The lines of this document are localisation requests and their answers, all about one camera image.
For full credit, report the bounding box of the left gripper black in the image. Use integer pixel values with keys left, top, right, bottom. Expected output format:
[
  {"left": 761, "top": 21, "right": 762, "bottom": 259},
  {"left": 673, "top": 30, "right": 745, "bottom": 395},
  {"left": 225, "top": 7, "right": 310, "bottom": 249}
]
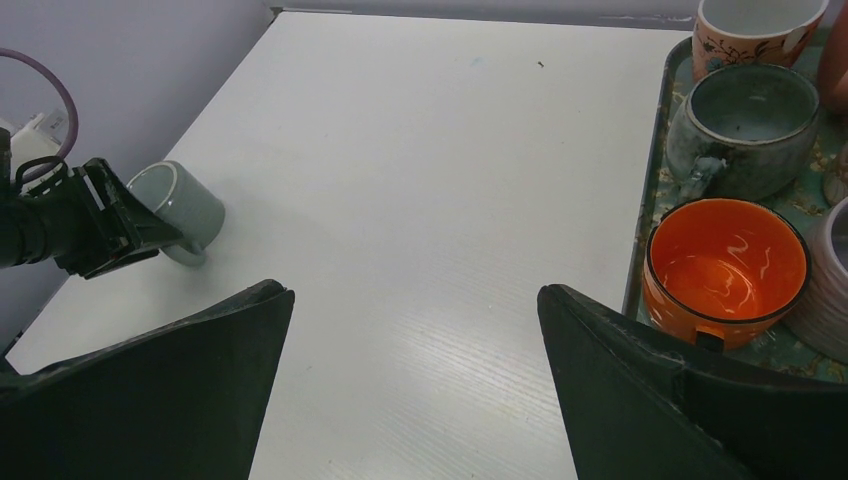
[{"left": 1, "top": 129, "right": 185, "bottom": 279}]

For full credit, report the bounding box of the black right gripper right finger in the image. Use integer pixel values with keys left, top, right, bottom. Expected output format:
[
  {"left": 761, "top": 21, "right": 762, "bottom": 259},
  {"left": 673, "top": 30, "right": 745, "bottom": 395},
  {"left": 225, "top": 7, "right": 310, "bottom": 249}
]
[{"left": 537, "top": 284, "right": 847, "bottom": 479}]

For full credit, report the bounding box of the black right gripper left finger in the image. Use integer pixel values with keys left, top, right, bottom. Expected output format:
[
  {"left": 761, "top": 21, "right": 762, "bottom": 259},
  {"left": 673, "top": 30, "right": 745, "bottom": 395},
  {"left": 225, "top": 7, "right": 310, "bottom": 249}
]
[{"left": 1, "top": 280, "right": 295, "bottom": 479}]

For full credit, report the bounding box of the sage green mug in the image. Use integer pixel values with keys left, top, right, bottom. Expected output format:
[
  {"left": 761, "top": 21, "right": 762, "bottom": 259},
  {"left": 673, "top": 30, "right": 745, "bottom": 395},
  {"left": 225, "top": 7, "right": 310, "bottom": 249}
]
[{"left": 127, "top": 160, "right": 226, "bottom": 267}]

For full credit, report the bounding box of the orange mug black handle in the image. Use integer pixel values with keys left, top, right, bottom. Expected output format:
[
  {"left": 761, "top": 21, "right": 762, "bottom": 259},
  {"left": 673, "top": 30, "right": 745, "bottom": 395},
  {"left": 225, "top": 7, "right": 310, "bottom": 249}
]
[{"left": 641, "top": 198, "right": 812, "bottom": 352}]

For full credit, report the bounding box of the mauve ribbed mug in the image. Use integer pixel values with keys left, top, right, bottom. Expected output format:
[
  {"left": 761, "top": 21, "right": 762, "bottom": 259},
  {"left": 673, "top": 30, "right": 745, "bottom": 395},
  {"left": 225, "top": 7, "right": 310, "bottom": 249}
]
[{"left": 785, "top": 200, "right": 847, "bottom": 363}]

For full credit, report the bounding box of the grey-blue glazed mug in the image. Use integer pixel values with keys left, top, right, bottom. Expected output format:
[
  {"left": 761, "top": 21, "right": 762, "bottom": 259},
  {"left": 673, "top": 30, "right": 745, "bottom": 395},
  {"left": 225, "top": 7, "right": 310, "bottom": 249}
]
[{"left": 664, "top": 64, "right": 821, "bottom": 203}]

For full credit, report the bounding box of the pink ghost pattern mug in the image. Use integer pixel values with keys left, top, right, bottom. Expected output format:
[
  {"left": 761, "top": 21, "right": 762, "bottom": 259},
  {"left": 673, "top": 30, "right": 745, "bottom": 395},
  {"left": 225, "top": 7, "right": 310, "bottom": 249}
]
[{"left": 822, "top": 145, "right": 848, "bottom": 206}]

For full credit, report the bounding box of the terracotta pink mug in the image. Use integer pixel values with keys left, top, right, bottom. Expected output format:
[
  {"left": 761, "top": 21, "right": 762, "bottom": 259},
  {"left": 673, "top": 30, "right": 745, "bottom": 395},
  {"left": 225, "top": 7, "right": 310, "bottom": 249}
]
[{"left": 691, "top": 0, "right": 829, "bottom": 81}]

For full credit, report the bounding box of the salmon pink mug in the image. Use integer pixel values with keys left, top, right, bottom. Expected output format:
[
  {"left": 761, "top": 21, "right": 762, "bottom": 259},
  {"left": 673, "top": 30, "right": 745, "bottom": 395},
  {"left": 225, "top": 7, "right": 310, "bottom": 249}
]
[{"left": 816, "top": 2, "right": 847, "bottom": 115}]

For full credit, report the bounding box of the teal floral tray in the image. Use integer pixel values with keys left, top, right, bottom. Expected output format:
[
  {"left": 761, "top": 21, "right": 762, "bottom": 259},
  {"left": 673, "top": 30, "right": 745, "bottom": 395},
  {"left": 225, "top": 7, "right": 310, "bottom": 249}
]
[{"left": 622, "top": 38, "right": 847, "bottom": 384}]

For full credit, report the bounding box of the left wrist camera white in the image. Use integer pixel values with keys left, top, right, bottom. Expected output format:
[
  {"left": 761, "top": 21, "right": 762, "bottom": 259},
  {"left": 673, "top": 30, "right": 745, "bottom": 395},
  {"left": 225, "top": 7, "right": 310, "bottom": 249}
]
[{"left": 1, "top": 109, "right": 68, "bottom": 174}]

